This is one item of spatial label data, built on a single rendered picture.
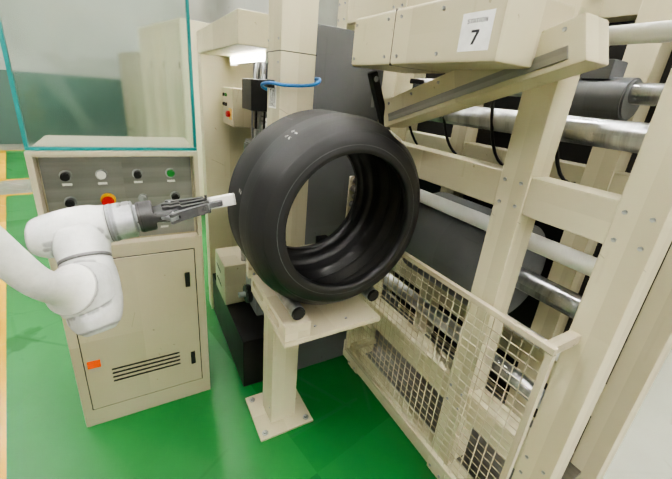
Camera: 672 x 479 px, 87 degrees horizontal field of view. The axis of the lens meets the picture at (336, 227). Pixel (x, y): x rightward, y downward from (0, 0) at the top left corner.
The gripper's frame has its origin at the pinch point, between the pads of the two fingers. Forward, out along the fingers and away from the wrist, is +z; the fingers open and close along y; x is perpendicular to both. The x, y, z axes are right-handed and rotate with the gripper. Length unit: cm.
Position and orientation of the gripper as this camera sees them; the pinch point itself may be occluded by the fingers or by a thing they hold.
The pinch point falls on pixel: (221, 201)
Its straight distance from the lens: 99.1
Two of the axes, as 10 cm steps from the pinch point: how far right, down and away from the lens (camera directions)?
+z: 8.7, -2.3, 4.3
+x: 0.4, 9.1, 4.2
